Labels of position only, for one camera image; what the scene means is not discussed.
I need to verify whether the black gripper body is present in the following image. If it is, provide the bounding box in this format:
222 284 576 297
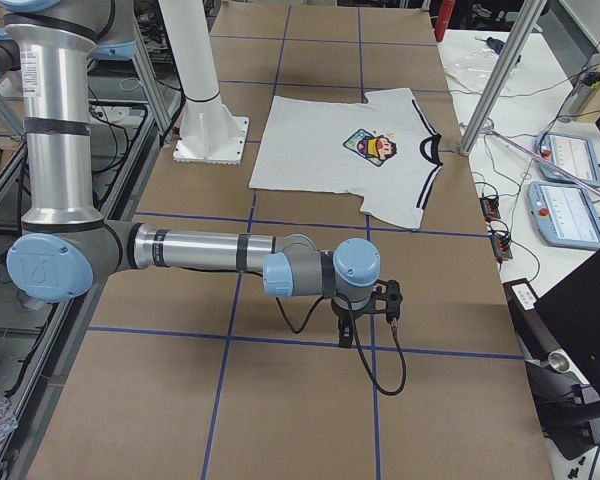
330 297 372 328

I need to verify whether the grey cartoon print t-shirt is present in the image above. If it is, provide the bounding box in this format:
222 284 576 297
249 88 443 229

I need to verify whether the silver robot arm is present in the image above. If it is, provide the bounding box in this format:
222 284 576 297
0 1 390 348

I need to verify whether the orange black connector board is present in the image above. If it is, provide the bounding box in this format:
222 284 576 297
479 196 501 222

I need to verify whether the black monitor on stand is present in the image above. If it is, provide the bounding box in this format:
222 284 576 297
503 249 600 460

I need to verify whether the reacher grabber stick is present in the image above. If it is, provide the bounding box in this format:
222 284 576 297
482 125 600 198

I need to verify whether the lower blue teach pendant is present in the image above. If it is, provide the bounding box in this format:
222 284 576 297
527 181 600 251

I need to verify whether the blue teach pendant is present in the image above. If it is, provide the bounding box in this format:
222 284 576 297
535 132 600 187
527 181 600 251

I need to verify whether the upper blue teach pendant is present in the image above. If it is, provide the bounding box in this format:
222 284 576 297
535 132 600 187

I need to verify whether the clear plastic bag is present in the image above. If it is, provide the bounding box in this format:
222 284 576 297
444 49 499 93

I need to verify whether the red fire extinguisher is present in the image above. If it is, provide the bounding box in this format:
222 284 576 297
434 0 455 42

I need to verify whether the grey green water bottle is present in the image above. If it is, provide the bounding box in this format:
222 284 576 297
564 71 600 117

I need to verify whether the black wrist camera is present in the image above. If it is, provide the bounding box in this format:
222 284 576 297
371 279 403 324

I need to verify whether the black camera cable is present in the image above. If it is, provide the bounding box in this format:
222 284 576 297
273 294 407 396

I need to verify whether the white camera column with base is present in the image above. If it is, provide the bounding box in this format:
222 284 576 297
159 0 249 165

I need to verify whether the aluminium frame post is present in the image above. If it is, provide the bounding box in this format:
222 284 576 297
459 0 546 156

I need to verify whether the aluminium frame table side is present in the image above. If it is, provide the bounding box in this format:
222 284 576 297
0 39 176 480

